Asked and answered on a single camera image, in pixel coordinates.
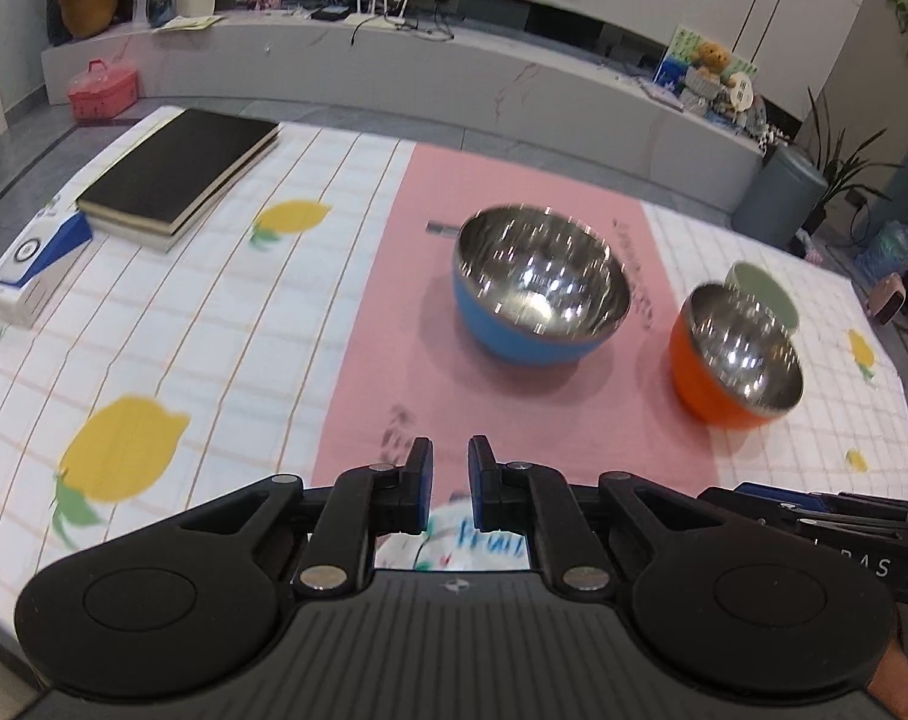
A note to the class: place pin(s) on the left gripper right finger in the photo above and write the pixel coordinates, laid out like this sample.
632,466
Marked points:
537,502

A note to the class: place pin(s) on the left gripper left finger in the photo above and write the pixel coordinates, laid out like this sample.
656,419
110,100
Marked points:
343,522

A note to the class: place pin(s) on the white painted fruit plate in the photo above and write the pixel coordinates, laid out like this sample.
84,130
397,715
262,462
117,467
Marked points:
451,543

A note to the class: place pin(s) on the blue steel bowl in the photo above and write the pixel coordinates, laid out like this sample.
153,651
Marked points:
537,288

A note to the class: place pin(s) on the orange steel bowl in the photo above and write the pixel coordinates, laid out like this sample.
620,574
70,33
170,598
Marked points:
733,364

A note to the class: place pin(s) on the green ceramic bowl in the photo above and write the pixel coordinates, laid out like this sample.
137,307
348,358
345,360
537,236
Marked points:
762,286

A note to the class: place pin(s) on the person's right hand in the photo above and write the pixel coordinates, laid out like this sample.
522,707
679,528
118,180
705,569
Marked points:
889,685

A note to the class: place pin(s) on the pink restaurant placemat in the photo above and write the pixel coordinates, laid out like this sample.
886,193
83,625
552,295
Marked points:
411,368

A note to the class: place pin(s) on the checked lemon tablecloth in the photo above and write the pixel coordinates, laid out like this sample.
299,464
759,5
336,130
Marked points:
309,325

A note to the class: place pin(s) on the pink small heater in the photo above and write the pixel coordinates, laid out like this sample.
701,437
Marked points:
885,299

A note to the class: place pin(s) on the water bottle jug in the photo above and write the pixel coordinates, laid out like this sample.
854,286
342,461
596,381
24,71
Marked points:
886,254

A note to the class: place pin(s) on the grey trash bin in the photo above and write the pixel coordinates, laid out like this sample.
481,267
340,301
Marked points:
780,198

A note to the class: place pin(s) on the floor potted plant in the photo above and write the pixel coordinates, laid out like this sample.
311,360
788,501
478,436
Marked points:
842,169

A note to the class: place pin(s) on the black notebook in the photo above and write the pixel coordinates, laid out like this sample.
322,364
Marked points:
158,189

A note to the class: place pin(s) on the grey tv bench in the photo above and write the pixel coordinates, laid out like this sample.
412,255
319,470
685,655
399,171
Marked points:
477,80

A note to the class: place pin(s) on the white blue box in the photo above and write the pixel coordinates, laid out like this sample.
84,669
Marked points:
35,265

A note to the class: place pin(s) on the white router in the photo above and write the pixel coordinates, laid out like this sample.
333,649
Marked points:
386,13

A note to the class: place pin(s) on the teddy bear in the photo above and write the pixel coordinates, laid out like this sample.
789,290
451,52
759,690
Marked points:
711,60

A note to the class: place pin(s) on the pink storage box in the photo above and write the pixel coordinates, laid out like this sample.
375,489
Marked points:
102,91

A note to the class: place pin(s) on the gold vase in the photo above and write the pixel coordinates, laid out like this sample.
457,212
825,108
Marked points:
88,0

